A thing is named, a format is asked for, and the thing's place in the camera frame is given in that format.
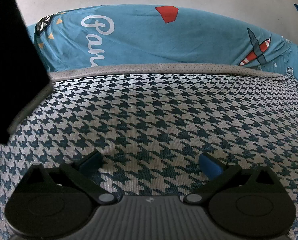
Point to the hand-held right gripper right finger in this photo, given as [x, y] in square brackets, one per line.
[209, 167]

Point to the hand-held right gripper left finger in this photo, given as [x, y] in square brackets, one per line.
[90, 164]

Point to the houndstooth mattress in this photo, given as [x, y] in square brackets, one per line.
[164, 117]

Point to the blue printed bed sheet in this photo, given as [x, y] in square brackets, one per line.
[164, 42]

